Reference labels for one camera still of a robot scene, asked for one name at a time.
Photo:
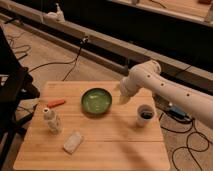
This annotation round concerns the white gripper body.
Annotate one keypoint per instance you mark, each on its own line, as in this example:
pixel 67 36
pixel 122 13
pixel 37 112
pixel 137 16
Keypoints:
pixel 125 90

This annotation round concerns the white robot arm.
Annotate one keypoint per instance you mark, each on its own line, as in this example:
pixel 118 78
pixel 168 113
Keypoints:
pixel 147 75

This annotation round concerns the blue power adapter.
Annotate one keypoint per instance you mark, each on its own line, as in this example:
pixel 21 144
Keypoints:
pixel 177 113

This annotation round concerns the black chair frame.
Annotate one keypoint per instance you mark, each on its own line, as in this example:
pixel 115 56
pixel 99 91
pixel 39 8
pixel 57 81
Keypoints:
pixel 15 85

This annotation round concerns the white plastic bottle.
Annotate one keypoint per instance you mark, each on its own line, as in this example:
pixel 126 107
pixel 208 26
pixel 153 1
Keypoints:
pixel 53 120

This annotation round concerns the green ceramic bowl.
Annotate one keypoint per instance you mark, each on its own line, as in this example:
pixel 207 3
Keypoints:
pixel 96 101

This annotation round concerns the white object on ledge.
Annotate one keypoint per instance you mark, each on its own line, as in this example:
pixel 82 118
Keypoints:
pixel 58 15

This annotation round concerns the white cup with dark liquid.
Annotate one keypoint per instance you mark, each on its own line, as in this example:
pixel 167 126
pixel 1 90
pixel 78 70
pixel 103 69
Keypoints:
pixel 144 115

